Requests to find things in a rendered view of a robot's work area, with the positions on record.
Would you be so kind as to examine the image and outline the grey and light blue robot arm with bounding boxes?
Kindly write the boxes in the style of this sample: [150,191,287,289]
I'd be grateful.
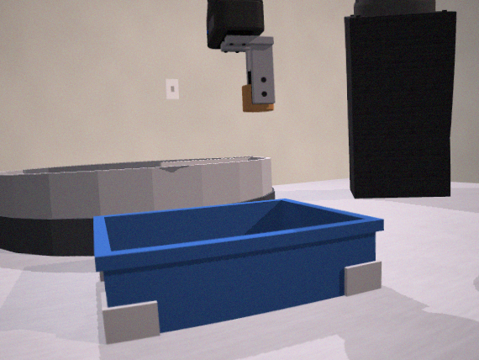
[354,0,435,17]

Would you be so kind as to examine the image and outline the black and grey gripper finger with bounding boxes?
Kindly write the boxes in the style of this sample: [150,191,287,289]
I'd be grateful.
[224,35,275,104]
[220,41,251,85]

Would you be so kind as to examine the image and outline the grey round turning table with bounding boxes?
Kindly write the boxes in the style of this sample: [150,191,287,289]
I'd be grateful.
[0,156,275,257]

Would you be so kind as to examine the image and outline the blue open crate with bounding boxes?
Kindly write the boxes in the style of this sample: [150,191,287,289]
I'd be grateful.
[93,199,384,345]

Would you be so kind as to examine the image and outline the bronze bushing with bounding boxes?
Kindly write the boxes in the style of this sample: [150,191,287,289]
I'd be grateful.
[242,84,274,113]

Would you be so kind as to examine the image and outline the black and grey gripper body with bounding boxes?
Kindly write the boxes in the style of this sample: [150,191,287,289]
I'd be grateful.
[207,0,265,50]

